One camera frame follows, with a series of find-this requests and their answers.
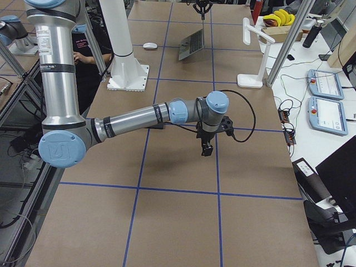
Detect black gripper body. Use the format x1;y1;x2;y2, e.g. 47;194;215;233
196;121;220;145
193;0;212;13

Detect grey laptop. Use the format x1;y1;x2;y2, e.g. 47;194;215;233
179;28;204;61

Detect black mouse pad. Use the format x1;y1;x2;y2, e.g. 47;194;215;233
146;123;165;130

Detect white computer mouse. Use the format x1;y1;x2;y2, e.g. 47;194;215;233
142;42;158;50

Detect white desk lamp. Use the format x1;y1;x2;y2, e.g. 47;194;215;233
236;17;275;88

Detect yellow bananas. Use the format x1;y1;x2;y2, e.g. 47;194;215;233
263;9;295;27

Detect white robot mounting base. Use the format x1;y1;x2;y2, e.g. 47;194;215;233
100;0;150;91

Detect black bottle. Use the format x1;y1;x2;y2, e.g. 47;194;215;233
303;19;324;48

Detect lower teach pendant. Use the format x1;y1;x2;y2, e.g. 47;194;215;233
308;96;348;136

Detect teach pendant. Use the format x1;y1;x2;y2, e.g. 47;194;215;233
307;69;344;100
308;96;348;136

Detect person in black shirt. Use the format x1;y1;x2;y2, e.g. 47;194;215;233
72;20;111;114

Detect upper teach pendant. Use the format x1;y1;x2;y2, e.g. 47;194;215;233
307;69;344;100

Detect black monitor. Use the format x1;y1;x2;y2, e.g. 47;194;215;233
316;137;356;219

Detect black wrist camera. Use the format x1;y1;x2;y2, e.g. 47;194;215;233
216;116;234;136

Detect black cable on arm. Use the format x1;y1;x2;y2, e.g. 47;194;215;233
195;89;257;144

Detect aluminium frame post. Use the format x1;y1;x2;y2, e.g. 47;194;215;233
266;0;315;87

